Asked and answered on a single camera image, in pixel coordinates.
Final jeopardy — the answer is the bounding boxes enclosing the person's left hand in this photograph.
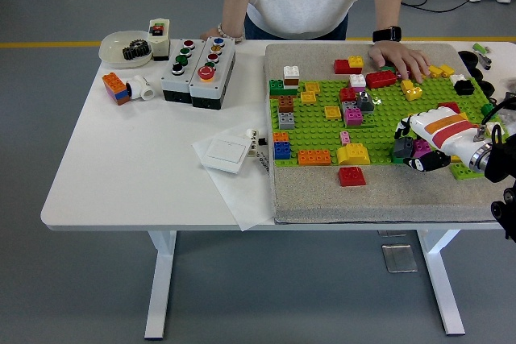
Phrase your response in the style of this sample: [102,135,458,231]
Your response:
[368,40,431,85]

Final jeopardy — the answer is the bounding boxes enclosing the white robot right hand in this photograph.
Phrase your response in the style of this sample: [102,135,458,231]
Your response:
[393,106,493,172]

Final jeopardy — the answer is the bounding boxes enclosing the person's right hand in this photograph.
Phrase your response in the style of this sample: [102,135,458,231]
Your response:
[200,27,227,42]

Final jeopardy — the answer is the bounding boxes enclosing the long red brick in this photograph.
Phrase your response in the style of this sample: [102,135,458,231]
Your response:
[364,70,398,90]

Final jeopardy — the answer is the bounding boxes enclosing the dark grey roof brick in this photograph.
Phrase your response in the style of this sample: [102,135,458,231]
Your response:
[392,136,417,160]

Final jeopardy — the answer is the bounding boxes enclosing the green baseplate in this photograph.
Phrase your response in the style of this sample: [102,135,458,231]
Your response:
[268,77,506,168]

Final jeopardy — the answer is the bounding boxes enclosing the red slope brick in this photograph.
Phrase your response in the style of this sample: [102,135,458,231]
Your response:
[337,166,368,189]

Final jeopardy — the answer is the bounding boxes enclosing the black wristwatch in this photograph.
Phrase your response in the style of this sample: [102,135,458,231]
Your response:
[371,25,403,44]

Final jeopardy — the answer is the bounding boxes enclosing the magenta brick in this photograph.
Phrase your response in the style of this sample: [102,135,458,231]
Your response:
[414,139,435,159]
[343,108,364,128]

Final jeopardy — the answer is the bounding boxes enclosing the black brick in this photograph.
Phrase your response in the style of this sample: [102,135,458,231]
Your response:
[452,78,475,97]

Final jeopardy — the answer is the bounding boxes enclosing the lime green plate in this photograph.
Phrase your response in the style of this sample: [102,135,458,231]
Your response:
[450,161,485,181]

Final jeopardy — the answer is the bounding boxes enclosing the grey emergency-stop control box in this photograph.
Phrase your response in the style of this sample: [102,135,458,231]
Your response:
[189,35,236,111]

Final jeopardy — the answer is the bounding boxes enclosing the dark grey slope brick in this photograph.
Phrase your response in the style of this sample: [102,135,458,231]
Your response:
[356,90,377,115]

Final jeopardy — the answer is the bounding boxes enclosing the black metal gear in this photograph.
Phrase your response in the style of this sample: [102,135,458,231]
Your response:
[122,39,152,64]

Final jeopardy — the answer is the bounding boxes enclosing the white and brown brick stack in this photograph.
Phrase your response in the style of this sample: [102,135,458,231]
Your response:
[282,65,302,90]

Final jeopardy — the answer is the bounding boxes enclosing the white pipe tee fitting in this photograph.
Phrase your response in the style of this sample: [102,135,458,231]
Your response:
[125,74,156,102]

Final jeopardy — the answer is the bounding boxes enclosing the large yellow curved brick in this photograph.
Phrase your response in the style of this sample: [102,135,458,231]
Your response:
[335,143,372,166]

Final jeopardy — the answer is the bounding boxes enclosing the white plastic bowl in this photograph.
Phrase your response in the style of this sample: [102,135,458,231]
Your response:
[98,29,154,69]

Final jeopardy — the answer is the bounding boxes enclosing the white labelled cylinder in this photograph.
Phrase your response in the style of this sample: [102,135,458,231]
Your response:
[245,127,260,159]

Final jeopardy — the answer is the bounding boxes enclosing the orange purple blue brick stack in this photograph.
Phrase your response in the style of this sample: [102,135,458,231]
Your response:
[101,72,131,106]

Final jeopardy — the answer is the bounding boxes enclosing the long orange brick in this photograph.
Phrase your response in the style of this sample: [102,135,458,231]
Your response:
[298,148,333,167]

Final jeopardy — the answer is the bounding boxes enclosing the white labelled tube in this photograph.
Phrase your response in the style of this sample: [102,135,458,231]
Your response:
[252,151,270,176]

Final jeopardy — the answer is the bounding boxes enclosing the grey foam mat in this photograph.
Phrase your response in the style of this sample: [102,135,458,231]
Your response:
[263,42,516,226]

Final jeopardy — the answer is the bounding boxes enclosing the translucent plastic sheet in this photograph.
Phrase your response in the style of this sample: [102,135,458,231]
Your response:
[190,126,276,233]

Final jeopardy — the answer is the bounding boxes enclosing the white table leg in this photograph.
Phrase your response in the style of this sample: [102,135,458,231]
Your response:
[416,229,467,336]
[144,230,177,340]

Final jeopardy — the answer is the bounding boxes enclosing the beaded bracelet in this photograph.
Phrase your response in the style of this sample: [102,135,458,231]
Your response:
[216,23,245,44]

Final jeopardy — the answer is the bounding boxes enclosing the white red-green switch box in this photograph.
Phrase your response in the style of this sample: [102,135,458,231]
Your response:
[146,18,171,62]

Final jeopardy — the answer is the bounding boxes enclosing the white wall switch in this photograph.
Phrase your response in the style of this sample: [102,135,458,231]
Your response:
[200,137,251,176]

